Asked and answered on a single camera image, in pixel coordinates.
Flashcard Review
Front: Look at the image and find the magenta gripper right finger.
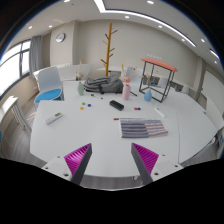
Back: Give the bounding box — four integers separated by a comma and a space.
131, 143, 159, 185

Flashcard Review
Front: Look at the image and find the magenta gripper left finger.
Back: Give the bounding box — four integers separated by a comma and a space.
64, 144, 92, 185

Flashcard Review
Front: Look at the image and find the striped folded towel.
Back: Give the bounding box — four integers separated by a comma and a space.
120, 119, 168, 138

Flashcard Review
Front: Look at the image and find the white remote control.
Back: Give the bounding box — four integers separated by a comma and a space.
45, 112, 63, 125

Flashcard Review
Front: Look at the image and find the white marker pen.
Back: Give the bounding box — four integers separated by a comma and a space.
155, 107, 166, 118

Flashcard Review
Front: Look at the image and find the black eraser block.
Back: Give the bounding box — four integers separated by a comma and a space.
109, 100, 124, 111

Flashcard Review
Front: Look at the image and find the blue vase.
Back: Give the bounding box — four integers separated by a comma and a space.
144, 89, 152, 102

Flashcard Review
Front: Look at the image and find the green vase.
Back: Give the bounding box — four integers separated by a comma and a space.
77, 82, 84, 96

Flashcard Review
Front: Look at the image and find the pink vase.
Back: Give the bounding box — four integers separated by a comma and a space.
122, 77, 131, 100

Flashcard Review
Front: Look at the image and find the grey backpack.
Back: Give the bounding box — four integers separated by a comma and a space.
84, 75, 123, 94

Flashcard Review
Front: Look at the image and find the white blue-seat chair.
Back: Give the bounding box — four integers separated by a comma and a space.
34, 67, 63, 105

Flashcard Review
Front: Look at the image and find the grey window curtain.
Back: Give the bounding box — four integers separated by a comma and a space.
29, 36, 42, 78

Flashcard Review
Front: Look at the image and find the wooden coat rack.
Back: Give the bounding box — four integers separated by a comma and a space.
101, 22, 118, 77

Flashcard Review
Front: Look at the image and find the black frame orange-top stand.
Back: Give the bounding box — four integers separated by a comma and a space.
139, 58, 177, 103

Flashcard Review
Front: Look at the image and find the round wall clock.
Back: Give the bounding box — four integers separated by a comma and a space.
56, 33, 66, 43

